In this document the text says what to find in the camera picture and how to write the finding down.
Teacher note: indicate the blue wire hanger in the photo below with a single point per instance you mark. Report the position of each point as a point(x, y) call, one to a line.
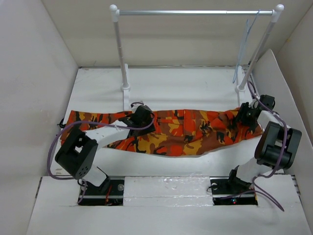
point(243, 43)

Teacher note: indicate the aluminium side rail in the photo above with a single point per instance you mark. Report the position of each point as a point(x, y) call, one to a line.
point(250, 83)

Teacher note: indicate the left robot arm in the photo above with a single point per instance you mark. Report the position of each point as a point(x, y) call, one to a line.
point(91, 132)

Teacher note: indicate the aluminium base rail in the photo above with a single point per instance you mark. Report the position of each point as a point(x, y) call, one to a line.
point(161, 191)

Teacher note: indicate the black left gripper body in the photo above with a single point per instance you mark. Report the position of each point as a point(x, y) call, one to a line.
point(145, 130)

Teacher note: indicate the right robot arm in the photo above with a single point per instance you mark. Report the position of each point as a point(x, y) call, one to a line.
point(276, 149)

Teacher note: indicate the orange camouflage trousers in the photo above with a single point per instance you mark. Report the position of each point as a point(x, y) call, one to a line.
point(189, 132)

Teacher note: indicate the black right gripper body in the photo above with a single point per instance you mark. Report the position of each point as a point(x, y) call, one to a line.
point(245, 115)

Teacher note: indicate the white clothes rack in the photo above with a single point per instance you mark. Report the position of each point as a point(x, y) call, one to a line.
point(116, 13)

